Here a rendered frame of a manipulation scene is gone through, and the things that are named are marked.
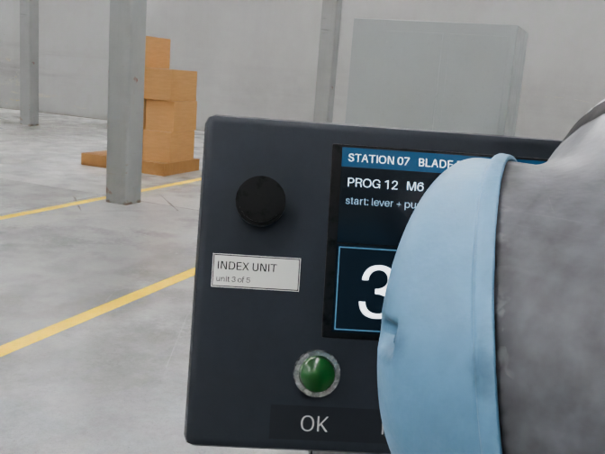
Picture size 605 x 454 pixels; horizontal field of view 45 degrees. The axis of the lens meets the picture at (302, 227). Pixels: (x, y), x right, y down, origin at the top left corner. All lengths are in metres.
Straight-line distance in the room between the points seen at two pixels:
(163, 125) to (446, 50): 3.36
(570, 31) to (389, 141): 12.73
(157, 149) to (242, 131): 8.43
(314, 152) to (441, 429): 0.25
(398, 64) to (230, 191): 7.89
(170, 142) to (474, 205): 8.55
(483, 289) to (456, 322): 0.01
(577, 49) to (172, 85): 7.12
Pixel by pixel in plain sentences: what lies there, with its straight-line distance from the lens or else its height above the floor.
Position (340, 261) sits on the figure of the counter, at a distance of 0.42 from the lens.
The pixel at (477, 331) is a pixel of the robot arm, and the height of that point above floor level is 1.22.
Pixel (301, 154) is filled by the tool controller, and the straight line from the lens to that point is 0.42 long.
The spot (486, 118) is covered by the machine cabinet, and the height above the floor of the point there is 0.98.
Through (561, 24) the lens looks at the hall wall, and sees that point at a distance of 13.16.
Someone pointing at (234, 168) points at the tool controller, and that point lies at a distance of 0.42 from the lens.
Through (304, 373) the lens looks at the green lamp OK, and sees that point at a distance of 0.41.
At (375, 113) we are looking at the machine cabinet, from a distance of 8.35.
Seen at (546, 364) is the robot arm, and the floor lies 1.22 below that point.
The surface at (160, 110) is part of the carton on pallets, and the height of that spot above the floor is 0.75.
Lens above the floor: 1.28
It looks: 12 degrees down
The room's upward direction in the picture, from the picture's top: 4 degrees clockwise
